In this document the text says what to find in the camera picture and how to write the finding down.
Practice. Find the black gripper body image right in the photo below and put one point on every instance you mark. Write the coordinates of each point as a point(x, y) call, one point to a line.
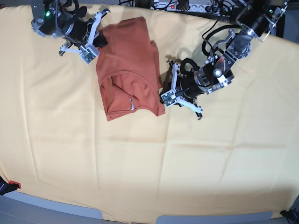
point(193, 78)

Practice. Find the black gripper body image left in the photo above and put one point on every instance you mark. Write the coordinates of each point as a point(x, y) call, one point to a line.
point(78, 32)

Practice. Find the salmon red T-shirt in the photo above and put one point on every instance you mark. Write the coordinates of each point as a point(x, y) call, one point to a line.
point(128, 70)

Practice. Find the white power strip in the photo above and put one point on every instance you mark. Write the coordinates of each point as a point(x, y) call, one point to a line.
point(197, 6)

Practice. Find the black clamp right corner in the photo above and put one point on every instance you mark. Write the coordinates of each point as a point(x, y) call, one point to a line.
point(292, 216)

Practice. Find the red black clamp left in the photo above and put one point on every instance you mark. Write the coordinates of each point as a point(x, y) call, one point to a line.
point(7, 187)

